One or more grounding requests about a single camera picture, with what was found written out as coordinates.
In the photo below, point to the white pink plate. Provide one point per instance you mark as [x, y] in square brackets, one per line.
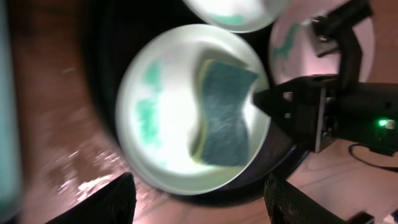
[292, 53]

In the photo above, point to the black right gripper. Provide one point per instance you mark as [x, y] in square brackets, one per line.
[308, 111]

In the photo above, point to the green and yellow sponge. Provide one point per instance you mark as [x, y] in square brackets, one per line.
[222, 91]

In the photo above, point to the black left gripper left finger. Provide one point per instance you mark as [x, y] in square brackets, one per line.
[114, 203]

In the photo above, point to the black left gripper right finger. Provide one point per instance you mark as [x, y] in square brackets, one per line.
[287, 204]

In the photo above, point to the mint green plate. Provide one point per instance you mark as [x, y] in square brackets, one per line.
[239, 16]
[157, 111]

